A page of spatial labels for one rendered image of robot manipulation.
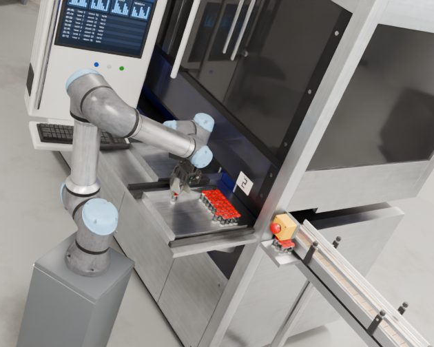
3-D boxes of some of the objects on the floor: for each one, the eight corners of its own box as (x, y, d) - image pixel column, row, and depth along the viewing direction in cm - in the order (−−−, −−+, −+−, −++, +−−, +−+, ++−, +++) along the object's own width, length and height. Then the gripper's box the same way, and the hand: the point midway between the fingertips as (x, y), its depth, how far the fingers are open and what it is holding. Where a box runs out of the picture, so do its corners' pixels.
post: (197, 366, 271) (410, -79, 168) (203, 376, 267) (425, -72, 164) (186, 370, 267) (397, -83, 164) (192, 380, 263) (412, -77, 160)
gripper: (188, 160, 202) (172, 206, 212) (211, 159, 208) (193, 204, 219) (177, 147, 207) (161, 193, 218) (199, 146, 213) (183, 191, 224)
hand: (175, 191), depth 219 cm, fingers closed, pressing on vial
